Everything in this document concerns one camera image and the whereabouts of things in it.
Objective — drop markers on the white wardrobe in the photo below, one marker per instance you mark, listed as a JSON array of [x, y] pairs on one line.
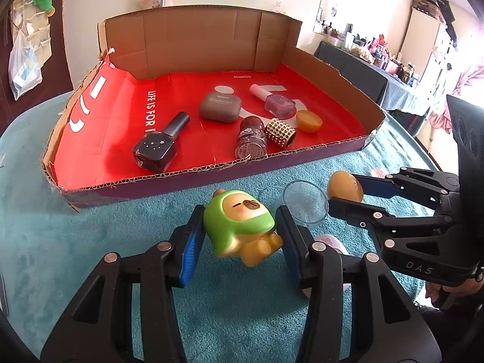
[[419, 37]]

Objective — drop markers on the pink hanging clothes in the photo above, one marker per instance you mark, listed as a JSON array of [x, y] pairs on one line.
[[469, 79]]

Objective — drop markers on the person's right hand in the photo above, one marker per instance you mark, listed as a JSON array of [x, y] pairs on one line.
[[463, 295]]

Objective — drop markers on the gold studded cuff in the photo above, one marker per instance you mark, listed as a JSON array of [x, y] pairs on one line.
[[279, 132]]

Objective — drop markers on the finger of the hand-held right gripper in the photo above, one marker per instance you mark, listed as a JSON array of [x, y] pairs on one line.
[[378, 187], [351, 210]]

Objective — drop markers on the glitter bottle with red cap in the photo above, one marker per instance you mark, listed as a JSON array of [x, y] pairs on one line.
[[251, 140]]

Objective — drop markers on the side table with blue cloth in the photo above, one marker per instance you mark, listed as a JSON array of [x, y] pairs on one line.
[[404, 94]]

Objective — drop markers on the black nail polish bottle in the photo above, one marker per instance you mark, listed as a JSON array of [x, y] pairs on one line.
[[155, 153]]

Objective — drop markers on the row of cosmetic bottles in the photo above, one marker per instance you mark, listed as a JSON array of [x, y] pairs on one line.
[[378, 55]]

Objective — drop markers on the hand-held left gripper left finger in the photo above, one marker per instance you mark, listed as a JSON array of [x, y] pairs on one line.
[[191, 249]]

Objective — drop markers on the teal fleece blanket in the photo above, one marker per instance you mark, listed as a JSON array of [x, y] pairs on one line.
[[75, 242]]

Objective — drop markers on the pink nail polish bottle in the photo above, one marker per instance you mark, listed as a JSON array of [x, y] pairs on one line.
[[279, 106]]

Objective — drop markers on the hanging pocket organizer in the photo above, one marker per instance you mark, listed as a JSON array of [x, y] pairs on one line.
[[37, 43]]

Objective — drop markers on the amber round soap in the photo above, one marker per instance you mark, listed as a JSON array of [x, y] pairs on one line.
[[309, 121], [342, 187]]

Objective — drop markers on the cardboard box with red lining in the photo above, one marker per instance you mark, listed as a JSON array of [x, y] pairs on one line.
[[196, 41]]

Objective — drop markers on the clear plastic bag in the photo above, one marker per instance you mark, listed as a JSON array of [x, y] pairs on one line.
[[24, 72]]

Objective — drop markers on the pink round compact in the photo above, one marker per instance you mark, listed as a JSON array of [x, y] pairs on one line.
[[332, 244]]

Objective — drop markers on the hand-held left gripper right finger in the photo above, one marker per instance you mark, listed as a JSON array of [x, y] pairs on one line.
[[289, 245]]

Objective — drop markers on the dark brown door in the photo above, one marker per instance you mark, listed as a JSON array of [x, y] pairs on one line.
[[60, 45]]

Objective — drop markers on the green hooded bear figurine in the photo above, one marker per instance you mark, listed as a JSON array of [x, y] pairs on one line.
[[234, 219]]

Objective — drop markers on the dark bag on wardrobe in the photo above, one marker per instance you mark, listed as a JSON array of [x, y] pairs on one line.
[[435, 5]]

